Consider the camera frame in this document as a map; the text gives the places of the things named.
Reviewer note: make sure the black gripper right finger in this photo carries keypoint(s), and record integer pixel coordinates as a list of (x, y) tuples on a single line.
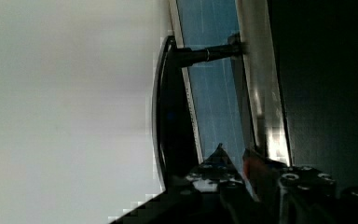
[(291, 194)]

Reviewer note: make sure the blue glass oven door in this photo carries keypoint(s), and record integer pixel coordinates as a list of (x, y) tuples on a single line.
[(195, 108)]

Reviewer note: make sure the black steel toaster oven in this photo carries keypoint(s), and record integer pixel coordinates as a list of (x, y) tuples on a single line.
[(301, 65)]

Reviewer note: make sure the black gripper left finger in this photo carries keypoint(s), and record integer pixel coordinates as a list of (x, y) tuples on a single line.
[(217, 171)]

